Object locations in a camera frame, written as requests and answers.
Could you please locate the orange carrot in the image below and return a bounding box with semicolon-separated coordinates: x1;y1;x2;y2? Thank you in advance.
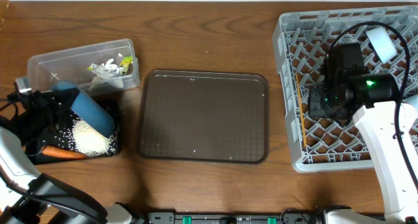
41;146;87;159

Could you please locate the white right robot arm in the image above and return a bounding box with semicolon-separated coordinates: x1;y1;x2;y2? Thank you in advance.
308;43;417;223

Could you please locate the dark blue plate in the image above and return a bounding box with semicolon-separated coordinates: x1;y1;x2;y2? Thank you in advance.
51;81;115;138

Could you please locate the grey dishwasher rack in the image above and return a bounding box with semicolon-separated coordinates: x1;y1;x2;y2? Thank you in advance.
272;5;417;173

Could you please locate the pile of white rice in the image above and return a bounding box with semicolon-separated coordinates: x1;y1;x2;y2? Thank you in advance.
45;118;119;158

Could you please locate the dark brown serving tray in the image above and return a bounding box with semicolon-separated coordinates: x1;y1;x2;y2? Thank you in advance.
136;70;269;165

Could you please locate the pink plastic cup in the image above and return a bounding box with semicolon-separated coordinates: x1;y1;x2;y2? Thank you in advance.
404;104;417;130

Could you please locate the light blue bowl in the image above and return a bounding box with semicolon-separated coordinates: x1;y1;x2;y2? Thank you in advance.
366;27;397;64

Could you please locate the clear plastic bin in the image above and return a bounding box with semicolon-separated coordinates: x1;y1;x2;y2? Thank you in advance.
27;39;140;96

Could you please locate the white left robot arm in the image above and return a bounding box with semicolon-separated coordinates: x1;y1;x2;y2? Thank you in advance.
1;81;115;223

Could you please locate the yellow green wrapper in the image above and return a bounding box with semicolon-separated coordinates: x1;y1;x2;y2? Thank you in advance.
119;56;133;75

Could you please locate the light blue cup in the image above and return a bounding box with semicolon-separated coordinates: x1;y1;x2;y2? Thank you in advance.
405;94;418;112

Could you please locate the black plastic tray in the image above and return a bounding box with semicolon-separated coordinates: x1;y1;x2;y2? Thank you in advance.
24;99;120;165

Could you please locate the wooden chopstick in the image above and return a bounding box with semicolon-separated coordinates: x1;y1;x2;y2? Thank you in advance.
295;74;307;150

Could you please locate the aluminium foil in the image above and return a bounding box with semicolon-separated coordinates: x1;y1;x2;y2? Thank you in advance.
88;59;121;79

